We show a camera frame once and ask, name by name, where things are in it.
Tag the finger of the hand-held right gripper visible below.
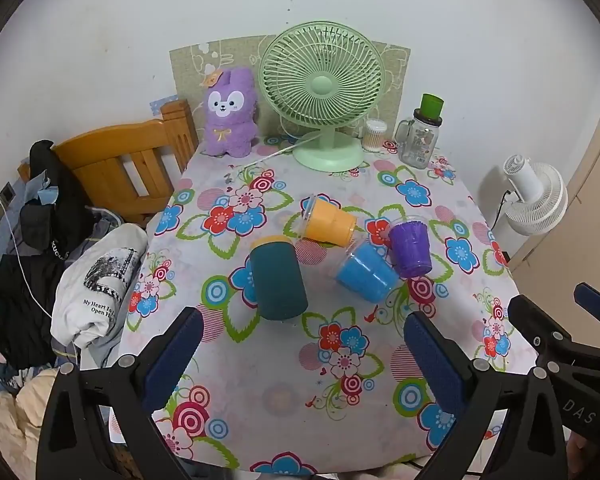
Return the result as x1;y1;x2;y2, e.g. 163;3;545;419
508;294;586;378
574;282;600;333

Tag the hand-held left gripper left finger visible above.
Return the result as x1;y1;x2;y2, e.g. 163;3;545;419
36;306;205;480

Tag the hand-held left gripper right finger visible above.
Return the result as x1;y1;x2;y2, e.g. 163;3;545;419
403;310;572;480

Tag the dark teal cup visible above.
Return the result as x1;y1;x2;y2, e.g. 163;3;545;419
250;234;309;322

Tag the blue plastic cup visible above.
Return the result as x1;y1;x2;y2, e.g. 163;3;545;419
334;237;403;305

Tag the purple plastic cup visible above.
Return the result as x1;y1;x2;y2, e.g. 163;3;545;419
388;215;434;280

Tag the orange plastic cup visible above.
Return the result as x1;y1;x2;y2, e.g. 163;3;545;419
298;194;357;248

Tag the white printed shirt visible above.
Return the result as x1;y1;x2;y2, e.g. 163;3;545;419
49;223;150;349

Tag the beige wooden door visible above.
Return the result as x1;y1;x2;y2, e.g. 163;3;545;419
509;95;600;306

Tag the floral tablecloth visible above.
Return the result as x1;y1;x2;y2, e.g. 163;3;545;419
108;134;542;477

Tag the white fan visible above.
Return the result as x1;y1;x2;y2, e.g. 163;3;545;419
500;154;569;237

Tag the pile of dark clothes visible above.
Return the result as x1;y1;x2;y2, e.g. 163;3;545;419
0;139;97;378

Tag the cream blanket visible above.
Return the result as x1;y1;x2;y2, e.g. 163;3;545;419
0;364;62;472

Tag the light blue cloth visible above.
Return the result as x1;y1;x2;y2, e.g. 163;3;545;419
26;170;57;207

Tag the wooden headboard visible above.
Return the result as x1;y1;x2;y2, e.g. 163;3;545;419
52;99;200;227

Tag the glass jar with green cap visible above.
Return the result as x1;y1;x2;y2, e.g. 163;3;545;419
394;93;445;169

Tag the cotton swab container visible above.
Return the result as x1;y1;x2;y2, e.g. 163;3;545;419
362;118;389;154

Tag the purple plush rabbit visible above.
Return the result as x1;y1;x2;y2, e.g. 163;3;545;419
201;67;261;158

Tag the blue patterned paper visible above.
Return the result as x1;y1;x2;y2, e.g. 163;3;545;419
149;94;179;115

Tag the green desk fan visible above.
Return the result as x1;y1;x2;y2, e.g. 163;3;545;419
258;21;386;174

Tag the black power cable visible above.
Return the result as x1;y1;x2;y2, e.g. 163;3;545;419
493;188;513;233

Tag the thin white cable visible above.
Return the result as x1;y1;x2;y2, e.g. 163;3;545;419
0;199;54;319

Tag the white fan cable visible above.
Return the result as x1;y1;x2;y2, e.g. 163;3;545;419
244;132;322;170

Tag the wall outlet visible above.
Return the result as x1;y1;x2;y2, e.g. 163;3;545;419
0;182;16;222

